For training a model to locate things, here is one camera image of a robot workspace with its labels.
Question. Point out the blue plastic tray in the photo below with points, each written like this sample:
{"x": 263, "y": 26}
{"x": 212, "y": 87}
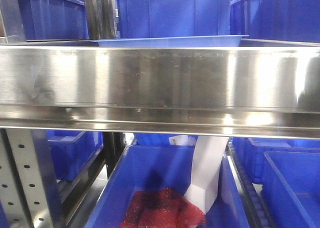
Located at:
{"x": 206, "y": 41}

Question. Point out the blue bin with red mesh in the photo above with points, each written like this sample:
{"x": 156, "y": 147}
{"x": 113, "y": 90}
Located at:
{"x": 144, "y": 168}

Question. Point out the blue upper centre bin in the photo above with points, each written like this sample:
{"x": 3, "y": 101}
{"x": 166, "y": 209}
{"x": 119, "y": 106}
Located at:
{"x": 173, "y": 18}

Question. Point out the blue lower left bin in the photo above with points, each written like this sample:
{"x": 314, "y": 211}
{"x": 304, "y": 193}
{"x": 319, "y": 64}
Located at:
{"x": 71, "y": 150}

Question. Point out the red mesh bag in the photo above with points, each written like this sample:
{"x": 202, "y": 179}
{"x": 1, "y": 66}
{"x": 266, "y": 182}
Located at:
{"x": 164, "y": 208}

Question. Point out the blue lower right rear bin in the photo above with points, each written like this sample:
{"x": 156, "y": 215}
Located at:
{"x": 250, "y": 152}

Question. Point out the steel roller track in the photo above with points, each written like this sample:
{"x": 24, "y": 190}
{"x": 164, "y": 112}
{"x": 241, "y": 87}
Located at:
{"x": 256, "y": 213}

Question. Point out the blue upper left bin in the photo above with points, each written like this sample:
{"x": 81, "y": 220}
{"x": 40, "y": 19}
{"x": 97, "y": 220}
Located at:
{"x": 54, "y": 19}

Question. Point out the blue lower right front bin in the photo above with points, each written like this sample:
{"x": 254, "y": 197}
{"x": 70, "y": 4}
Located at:
{"x": 291, "y": 188}

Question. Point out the blue upper right bin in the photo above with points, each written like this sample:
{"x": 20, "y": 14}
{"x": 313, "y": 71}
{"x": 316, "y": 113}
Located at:
{"x": 282, "y": 20}

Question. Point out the stainless steel shelf rail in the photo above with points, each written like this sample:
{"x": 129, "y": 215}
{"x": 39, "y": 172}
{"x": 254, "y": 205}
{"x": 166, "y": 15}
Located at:
{"x": 262, "y": 88}

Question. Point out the perforated steel shelf post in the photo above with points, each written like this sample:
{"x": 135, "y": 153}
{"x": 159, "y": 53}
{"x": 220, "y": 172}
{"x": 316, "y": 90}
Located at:
{"x": 28, "y": 188}

